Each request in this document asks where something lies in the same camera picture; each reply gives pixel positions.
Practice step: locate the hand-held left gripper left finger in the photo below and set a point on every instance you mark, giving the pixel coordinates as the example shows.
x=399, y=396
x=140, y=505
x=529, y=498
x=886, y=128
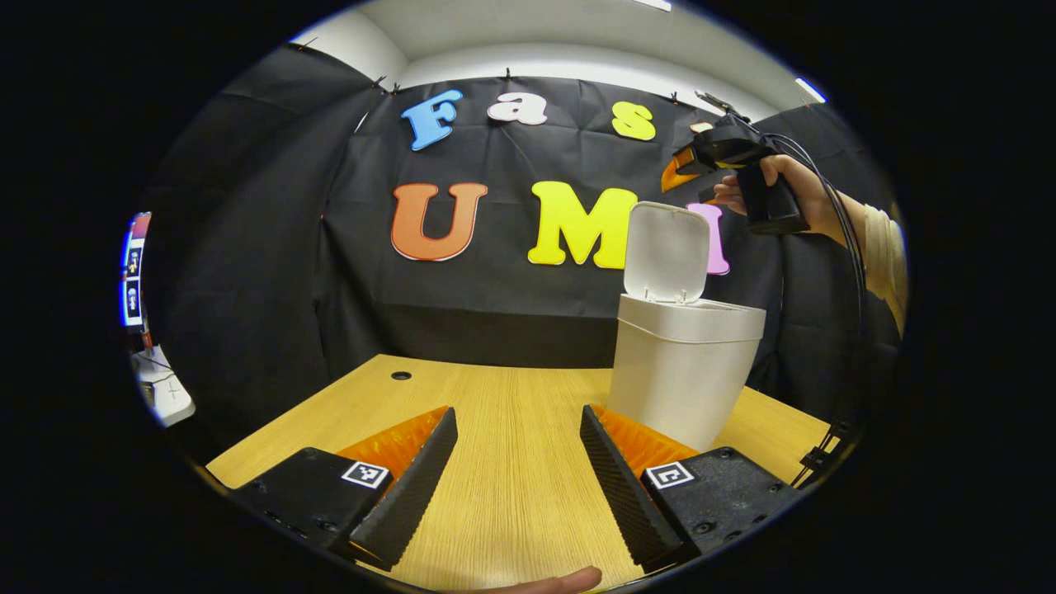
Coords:
x=417, y=495

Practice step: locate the wooden desktop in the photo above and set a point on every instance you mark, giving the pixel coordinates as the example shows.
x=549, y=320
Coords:
x=511, y=462

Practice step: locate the black backdrop cloth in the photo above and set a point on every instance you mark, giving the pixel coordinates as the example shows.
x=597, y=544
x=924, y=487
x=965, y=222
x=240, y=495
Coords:
x=272, y=289

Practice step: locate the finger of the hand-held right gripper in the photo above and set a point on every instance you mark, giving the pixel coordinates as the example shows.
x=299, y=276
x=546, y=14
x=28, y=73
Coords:
x=668, y=175

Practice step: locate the white garbage bin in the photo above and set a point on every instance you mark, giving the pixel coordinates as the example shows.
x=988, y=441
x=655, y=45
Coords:
x=685, y=371

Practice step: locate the ceiling light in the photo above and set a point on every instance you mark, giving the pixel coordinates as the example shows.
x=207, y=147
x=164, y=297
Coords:
x=652, y=4
x=810, y=90

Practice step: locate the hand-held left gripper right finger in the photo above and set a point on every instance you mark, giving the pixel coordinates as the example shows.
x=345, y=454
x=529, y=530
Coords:
x=623, y=495

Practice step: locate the white plastic device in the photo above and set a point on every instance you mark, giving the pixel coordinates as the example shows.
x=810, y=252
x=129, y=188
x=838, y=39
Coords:
x=169, y=400

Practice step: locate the blue framed screen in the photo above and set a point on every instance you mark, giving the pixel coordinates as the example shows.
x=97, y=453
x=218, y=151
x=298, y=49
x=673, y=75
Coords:
x=132, y=297

